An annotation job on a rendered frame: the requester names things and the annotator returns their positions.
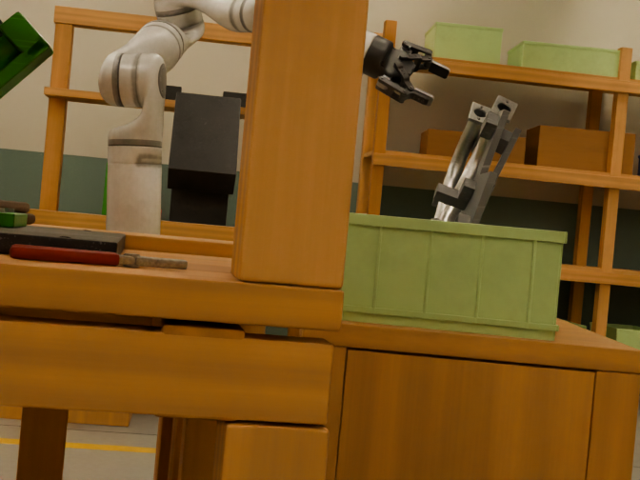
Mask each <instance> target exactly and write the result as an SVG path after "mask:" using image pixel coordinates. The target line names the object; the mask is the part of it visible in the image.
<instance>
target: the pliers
mask: <svg viewBox="0 0 640 480"><path fill-rule="evenodd" d="M10 257H11V258H13V259H23V260H36V261H50V262H63V263H76V264H91V265H104V266H117V265H122V266H124V267H129V268H139V267H140V266H141V267H154V268H166V269H180V270H186V269H187V267H188V261H186V260H181V259H169V258H158V257H147V256H141V255H140V254H134V253H125V254H117V253H115V252H109V251H98V250H77V249H65V248H55V247H43V246H32V245H20V244H14V245H12V246H11V247H10Z"/></svg>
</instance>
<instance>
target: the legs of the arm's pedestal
mask: <svg viewBox="0 0 640 480"><path fill-rule="evenodd" d="M68 416H69V410H56V409H39V408H24V407H22V417H21V429H20V439H19V450H18V461H17V472H16V480H63V469H64V459H65V447H66V437H67V426H68ZM182 426H183V418H170V417H159V421H158V432H157V442H156V453H155V464H154V475H153V480H177V479H178V469H179V457H180V447H181V436H182Z"/></svg>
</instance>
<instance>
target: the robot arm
mask: <svg viewBox="0 0 640 480"><path fill-rule="evenodd" d="M254 5H255V0H154V9H155V13H156V17H157V20H153V21H150V22H148V23H147V24H146V25H145V26H144V27H142V28H141V29H140V31H138V32H137V33H136V34H135V35H134V37H133V38H132V39H131V40H129V42H128V43H127V44H126V45H125V46H123V47H122V48H120V49H119V50H116V51H114V52H112V53H111V54H110V55H108V57H107V58H106V59H105V61H104V62H103V64H102V66H101V69H100V72H99V78H98V86H99V90H100V93H101V96H102V97H103V99H104V100H105V101H106V102H107V103H108V104H110V105H112V106H115V107H121V108H142V111H141V113H140V115H139V116H138V117H137V118H135V119H134V120H133V121H131V122H129V123H128V124H126V125H123V126H120V127H117V128H114V129H112V130H110V132H109V136H108V180H107V220H106V230H115V231H125V232H137V233H147V234H158V235H160V225H161V188H162V144H163V128H164V108H165V97H166V85H167V72H169V71H170V70H171V69H173V68H174V66H175V65H176V64H177V62H178V61H179V60H180V58H181V56H182V55H183V53H184V52H185V51H186V50H187V49H188V48H189V47H190V46H192V45H193V44H194V43H195V42H197V41H198V40H199V39H200V38H201V37H202V36H203V34H204V31H205V24H204V20H203V16H202V12H203V13H205V14H206V15H207V16H208V17H210V18H211V19H212V20H213V21H215V22H216V23H218V24H219V25H220V26H222V27H223V28H225V29H227V30H231V31H235V32H252V26H253V15H254ZM418 52H422V53H425V56H422V55H420V54H418ZM412 60H414V62H413V61H412ZM422 62H424V64H421V63H422ZM418 70H428V71H429V72H431V73H433V74H435V75H437V76H440V77H442V78H444V79H446V78H447V77H448V75H449V73H450V69H449V68H448V67H446V66H444V65H442V64H440V63H438V62H436V61H434V60H433V59H432V50H429V49H426V48H424V47H421V46H419V45H416V44H413V43H412V42H409V41H406V40H404V41H403V42H402V45H401V48H400V50H398V49H395V48H394V46H393V43H392V42H391V41H390V40H388V39H386V38H384V37H382V36H380V35H378V34H375V33H373V32H371V31H369V30H366V41H365V51H364V62H363V72H362V76H363V74H366V75H367V76H369V77H371V78H374V79H376V78H378V77H379V78H378V81H377V84H376V86H375V88H376V89H377V90H380V91H381V92H383V93H385V94H386V95H387V96H389V97H390V98H392V99H394V100H395V101H397V102H399V103H404V101H405V100H407V99H412V100H414V101H416V102H419V103H420V104H422V105H426V106H430V105H431V103H432V101H433V99H434V96H433V95H431V94H429V93H427V92H425V91H423V90H420V89H418V88H416V89H414V86H413V85H412V83H411V82H410V76H411V75H412V74H413V73H414V72H417V71H418ZM395 90H396V91H397V92H399V93H400V95H398V94H397V93H395V92H394V91H395Z"/></svg>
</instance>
